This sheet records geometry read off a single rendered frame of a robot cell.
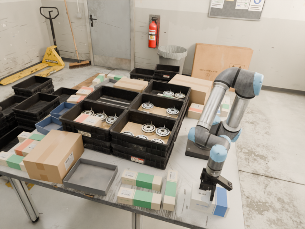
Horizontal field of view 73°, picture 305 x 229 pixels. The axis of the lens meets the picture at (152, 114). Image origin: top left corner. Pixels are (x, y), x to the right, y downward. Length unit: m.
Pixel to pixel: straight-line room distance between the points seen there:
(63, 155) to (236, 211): 1.05
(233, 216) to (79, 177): 0.94
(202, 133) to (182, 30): 3.44
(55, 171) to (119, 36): 3.76
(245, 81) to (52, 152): 1.19
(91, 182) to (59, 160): 0.24
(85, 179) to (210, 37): 3.62
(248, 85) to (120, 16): 3.77
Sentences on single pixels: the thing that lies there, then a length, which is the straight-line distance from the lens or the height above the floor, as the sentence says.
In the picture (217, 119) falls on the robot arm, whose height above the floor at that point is 0.98.
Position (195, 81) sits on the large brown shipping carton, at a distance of 2.23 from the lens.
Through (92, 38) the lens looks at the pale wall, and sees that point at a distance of 5.05.
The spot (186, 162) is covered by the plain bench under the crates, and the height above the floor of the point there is 0.70.
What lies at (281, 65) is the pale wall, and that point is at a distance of 4.68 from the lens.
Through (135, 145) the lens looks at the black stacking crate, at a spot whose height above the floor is 0.86.
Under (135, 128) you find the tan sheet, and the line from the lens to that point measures 1.54.
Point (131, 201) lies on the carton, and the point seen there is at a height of 0.73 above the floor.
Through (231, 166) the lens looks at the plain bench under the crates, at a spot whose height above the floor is 0.70.
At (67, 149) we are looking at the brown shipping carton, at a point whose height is 0.86.
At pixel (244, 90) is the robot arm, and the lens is 1.23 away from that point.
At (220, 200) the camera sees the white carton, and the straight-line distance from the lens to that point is 1.25.
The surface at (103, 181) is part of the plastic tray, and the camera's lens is 1.37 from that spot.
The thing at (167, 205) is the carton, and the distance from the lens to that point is 1.22.
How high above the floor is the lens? 1.76
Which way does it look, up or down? 33 degrees down
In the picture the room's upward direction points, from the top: 3 degrees clockwise
